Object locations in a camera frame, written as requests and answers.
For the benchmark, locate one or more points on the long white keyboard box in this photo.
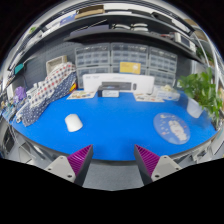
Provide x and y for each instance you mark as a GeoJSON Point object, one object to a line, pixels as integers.
{"type": "Point", "coordinates": [143, 81]}

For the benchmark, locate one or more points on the round blue printed mouse pad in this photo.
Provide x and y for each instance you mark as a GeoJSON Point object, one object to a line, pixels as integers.
{"type": "Point", "coordinates": [171, 128]}

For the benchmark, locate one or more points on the grey plastic drawer cabinet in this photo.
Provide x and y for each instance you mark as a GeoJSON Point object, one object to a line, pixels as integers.
{"type": "Point", "coordinates": [129, 53]}
{"type": "Point", "coordinates": [163, 63]}
{"type": "Point", "coordinates": [92, 56]}

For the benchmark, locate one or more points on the purple plush toy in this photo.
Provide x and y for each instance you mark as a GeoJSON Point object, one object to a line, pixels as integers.
{"type": "Point", "coordinates": [20, 92]}

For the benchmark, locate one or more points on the white computer mouse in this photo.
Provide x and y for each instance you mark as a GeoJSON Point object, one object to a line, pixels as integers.
{"type": "Point", "coordinates": [73, 122]}

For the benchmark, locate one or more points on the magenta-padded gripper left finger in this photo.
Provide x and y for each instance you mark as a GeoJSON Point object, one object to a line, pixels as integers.
{"type": "Point", "coordinates": [63, 166]}

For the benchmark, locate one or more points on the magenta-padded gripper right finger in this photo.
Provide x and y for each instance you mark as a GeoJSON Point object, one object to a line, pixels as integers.
{"type": "Point", "coordinates": [163, 166]}

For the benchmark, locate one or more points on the white woven basket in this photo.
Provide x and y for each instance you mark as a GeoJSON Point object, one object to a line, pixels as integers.
{"type": "Point", "coordinates": [55, 63]}

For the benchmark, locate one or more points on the green plant in white pot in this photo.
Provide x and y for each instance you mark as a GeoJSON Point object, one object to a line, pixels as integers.
{"type": "Point", "coordinates": [200, 90]}

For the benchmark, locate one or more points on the small black box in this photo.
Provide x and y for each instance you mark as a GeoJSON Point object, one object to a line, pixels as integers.
{"type": "Point", "coordinates": [108, 92]}

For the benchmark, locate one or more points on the yellow card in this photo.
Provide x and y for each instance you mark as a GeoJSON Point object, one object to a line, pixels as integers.
{"type": "Point", "coordinates": [130, 67]}

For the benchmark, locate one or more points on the illustrated picture card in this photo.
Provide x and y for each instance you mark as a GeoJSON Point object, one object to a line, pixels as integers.
{"type": "Point", "coordinates": [81, 95]}
{"type": "Point", "coordinates": [146, 97]}

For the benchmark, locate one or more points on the clear plastic box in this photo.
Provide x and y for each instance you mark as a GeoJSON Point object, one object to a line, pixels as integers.
{"type": "Point", "coordinates": [168, 94]}

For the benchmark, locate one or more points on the checkered and dotted cloth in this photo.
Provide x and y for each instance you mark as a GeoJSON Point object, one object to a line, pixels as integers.
{"type": "Point", "coordinates": [50, 90]}

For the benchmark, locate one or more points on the dark wall shelf unit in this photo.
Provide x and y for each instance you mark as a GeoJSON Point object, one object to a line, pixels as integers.
{"type": "Point", "coordinates": [133, 35]}

